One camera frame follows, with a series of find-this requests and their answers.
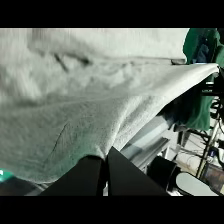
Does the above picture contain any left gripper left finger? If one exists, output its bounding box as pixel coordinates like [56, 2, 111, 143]
[39, 154, 108, 197]

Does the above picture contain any grey garment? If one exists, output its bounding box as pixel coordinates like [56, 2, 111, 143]
[0, 28, 221, 185]

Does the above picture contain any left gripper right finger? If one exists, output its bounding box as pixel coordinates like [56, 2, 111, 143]
[107, 145, 168, 197]

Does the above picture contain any green garment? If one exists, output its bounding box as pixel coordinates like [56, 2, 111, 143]
[161, 28, 224, 132]

